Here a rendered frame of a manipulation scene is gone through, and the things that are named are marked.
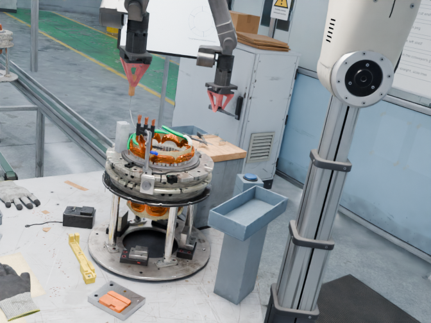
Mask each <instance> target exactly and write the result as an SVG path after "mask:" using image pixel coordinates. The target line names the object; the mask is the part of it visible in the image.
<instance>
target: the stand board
mask: <svg viewBox="0 0 431 323"><path fill-rule="evenodd" d="M205 140H206V141H207V142H209V143H211V144H213V145H210V144H207V145H208V146H207V145H206V147H200V148H199V142H197V141H195V140H192V142H193V146H194V147H195V148H196V149H197V151H203V152H204V153H206V154H207V155H209V157H211V159H212V160H213V162H221V161H226V160H235V159H240V158H245V157H246V153H247V152H246V151H245V150H243V149H241V148H239V147H237V146H235V145H233V144H231V143H229V142H227V141H226V145H219V141H220V140H223V139H222V138H220V137H214V138H205Z"/></svg>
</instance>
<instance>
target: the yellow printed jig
mask: <svg viewBox="0 0 431 323"><path fill-rule="evenodd" d="M68 244H69V245H70V247H71V249H72V251H73V253H74V255H75V256H76V258H77V260H78V261H79V263H80V272H81V274H82V276H83V280H84V282H85V284H86V285H87V284H90V283H95V281H96V275H97V274H96V273H95V268H94V266H93V264H92V263H91V261H88V259H87V258H86V256H85V255H84V253H83V251H82V250H81V247H80V246H79V244H80V234H79V233H75V234H74V235H73V234H72V233H71V234H69V243H68Z"/></svg>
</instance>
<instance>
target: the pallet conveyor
mask: <svg viewBox="0 0 431 323"><path fill-rule="evenodd" d="M10 65H11V66H13V67H14V68H15V69H17V70H18V71H19V72H20V73H21V74H22V75H23V76H25V77H26V78H28V79H29V80H30V81H31V82H32V83H33V84H34V85H36V86H37V87H39V89H41V90H42V91H43V92H44V93H45V94H47V95H48V96H49V97H50V98H51V99H53V100H54V101H55V102H56V103H58V104H59V105H60V106H61V107H62V108H64V109H65V110H66V111H67V112H69V113H70V114H71V115H72V116H73V117H75V118H76V119H77V120H78V121H80V122H81V123H82V124H83V125H84V126H85V127H87V128H88V129H89V130H91V132H93V133H94V134H95V135H96V136H98V137H99V138H100V139H101V140H102V141H104V142H105V143H106V144H107V145H109V146H110V147H111V148H112V145H113V144H114V143H113V142H112V141H111V140H110V139H109V138H107V137H106V136H104V134H102V133H101V132H100V131H98V130H97V129H96V128H95V127H94V126H92V125H91V124H90V123H88V122H87V121H86V120H85V119H84V118H82V117H81V116H80V115H78V114H77V113H76V112H75V111H74V110H72V109H71V108H70V107H68V106H67V105H66V104H65V103H63V102H62V101H61V100H59V98H57V97H56V96H55V95H53V94H52V93H51V92H50V91H49V90H47V89H46V88H45V87H43V86H42V85H41V84H40V83H39V82H37V81H36V80H35V79H33V78H32V77H31V76H30V75H29V74H27V73H26V72H24V71H23V70H22V69H21V68H20V67H18V66H17V65H16V64H14V63H13V62H12V61H11V60H10ZM0 70H6V64H5V62H4V61H2V60H1V59H0ZM10 72H12V73H14V74H16V75H18V79H17V80H15V81H11V82H9V83H11V84H12V85H13V86H14V87H15V88H16V89H17V90H18V91H19V92H20V93H21V94H22V95H23V96H24V97H25V98H26V99H27V100H28V101H30V102H31V103H32V104H33V105H22V106H0V112H12V111H37V123H36V154H35V177H34V178H43V177H44V133H45V116H46V117H47V118H48V119H49V120H50V121H51V122H52V123H53V124H54V125H55V126H56V127H57V128H58V129H60V130H61V131H62V132H63V133H64V134H65V135H66V136H67V137H68V138H70V139H71V140H72V141H73V142H74V143H75V144H76V145H77V146H78V147H79V148H80V149H81V150H82V151H83V152H84V153H85V154H86V155H87V156H89V157H90V158H91V159H92V160H93V161H94V162H95V163H96V164H97V165H98V166H100V167H101V168H102V169H103V170H106V169H105V163H106V151H107V148H106V147H105V146H103V145H102V144H101V143H100V142H98V141H97V140H96V139H95V138H94V137H93V136H92V135H90V134H89V133H88V132H86V131H85V130H84V129H83V128H82V127H81V126H80V125H78V124H77V123H76V122H74V121H73V120H72V119H71V118H70V117H69V116H68V115H66V114H65V113H64V112H63V111H61V109H59V108H58V107H57V106H56V105H55V104H53V103H52V102H51V101H50V100H49V99H48V98H46V97H45V96H44V95H43V94H41V93H40V92H39V91H38V90H37V89H36V88H34V87H33V86H32V85H30V84H29V83H28V82H27V81H26V80H25V79H24V78H22V77H21V76H20V75H19V74H17V73H16V72H15V71H14V70H13V69H12V68H11V67H10ZM9 180H11V181H15V180H18V176H17V174H16V173H15V171H14V170H13V169H12V167H11V165H10V164H9V163H8V161H7V160H6V158H5V157H4V156H3V154H2V153H1V151H0V182H1V181H9Z"/></svg>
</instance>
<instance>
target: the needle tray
mask: <svg viewBox="0 0 431 323"><path fill-rule="evenodd" d="M287 201H288V197H285V196H283V195H280V194H277V193H275V192H272V191H270V190H267V189H265V188H262V187H260V186H256V185H255V186H253V187H251V188H250V189H248V190H246V191H244V192H243V193H241V194H239V195H237V196H235V197H233V198H231V199H230V200H228V201H226V202H224V203H223V204H220V205H219V206H217V207H215V208H213V209H211V210H210V213H209V217H208V224H207V225H208V226H210V227H211V228H214V229H216V230H218V231H220V232H222V233H224V237H223V243H222V248H221V254H220V258H219V265H218V268H217V275H216V279H215V286H214V293H215V294H217V295H218V296H220V297H222V298H224V299H226V300H227V301H230V302H232V303H234V304H235V305H238V304H239V303H240V302H241V301H242V300H243V299H244V298H245V297H246V296H247V295H249V294H250V293H251V292H252V291H253V290H254V287H255V281H256V278H257V273H258V267H259V264H260V259H261V255H262V250H263V246H264V240H265V237H266V232H267V227H268V224H269V223H270V222H271V221H273V220H274V219H275V218H277V217H278V216H280V215H281V214H282V213H284V212H285V210H286V207H287Z"/></svg>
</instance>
